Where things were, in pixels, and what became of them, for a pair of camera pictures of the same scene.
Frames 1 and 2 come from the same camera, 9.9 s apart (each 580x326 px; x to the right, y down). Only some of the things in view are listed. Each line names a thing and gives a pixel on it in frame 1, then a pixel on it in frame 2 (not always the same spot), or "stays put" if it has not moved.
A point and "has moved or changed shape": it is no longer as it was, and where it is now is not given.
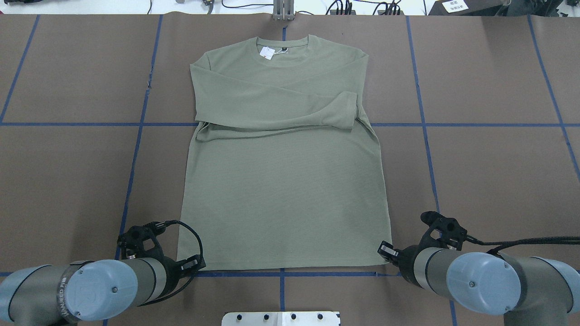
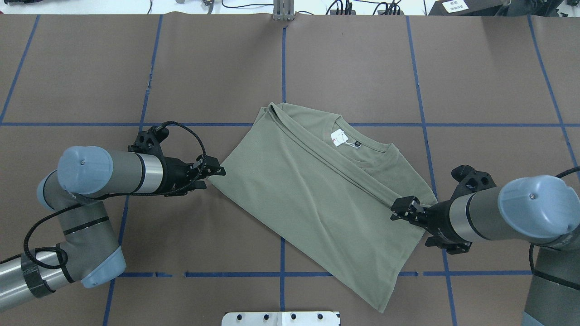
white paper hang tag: (267, 52) → (338, 137)
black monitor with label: (470, 7) stays put
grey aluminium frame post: (283, 10) stays put
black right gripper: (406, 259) → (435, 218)
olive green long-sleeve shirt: (286, 169) has moved or changed shape
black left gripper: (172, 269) → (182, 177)
